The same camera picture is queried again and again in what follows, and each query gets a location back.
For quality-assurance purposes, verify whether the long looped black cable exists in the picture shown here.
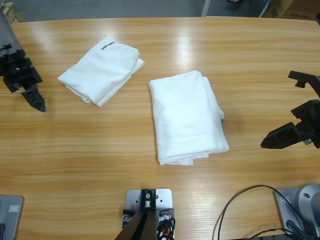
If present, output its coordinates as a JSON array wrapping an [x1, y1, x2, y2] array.
[[212, 184, 305, 240]]

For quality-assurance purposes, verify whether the white metal table leg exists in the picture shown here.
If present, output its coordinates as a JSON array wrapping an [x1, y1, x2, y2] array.
[[201, 0, 213, 18], [258, 0, 275, 18]]

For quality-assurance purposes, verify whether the black base plug cable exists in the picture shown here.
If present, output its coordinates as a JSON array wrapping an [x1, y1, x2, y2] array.
[[249, 219, 320, 240]]

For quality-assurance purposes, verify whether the brown cardboard box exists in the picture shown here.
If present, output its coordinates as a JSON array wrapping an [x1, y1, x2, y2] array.
[[263, 0, 320, 21]]

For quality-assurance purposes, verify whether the wooden pallet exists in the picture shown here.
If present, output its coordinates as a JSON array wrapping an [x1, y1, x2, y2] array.
[[1, 2, 26, 25]]

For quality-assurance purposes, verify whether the orange cable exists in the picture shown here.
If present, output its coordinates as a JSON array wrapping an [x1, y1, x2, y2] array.
[[159, 222, 175, 238]]

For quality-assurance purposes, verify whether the white block with dark post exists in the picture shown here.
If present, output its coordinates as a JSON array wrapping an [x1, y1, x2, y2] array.
[[114, 188, 176, 240]]

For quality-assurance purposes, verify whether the grey base plate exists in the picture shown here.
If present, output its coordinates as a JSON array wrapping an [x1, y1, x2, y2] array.
[[0, 195, 25, 240], [272, 187, 320, 236]]

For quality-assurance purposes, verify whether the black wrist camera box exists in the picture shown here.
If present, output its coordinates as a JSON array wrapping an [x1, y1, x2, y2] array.
[[287, 70, 320, 96]]

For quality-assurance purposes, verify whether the white T-shirt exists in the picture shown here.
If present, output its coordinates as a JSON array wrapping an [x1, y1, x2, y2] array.
[[148, 70, 230, 167], [57, 37, 146, 108]]

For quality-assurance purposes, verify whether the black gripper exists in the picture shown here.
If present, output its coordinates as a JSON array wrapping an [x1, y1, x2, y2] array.
[[0, 49, 47, 113], [259, 99, 320, 150]]

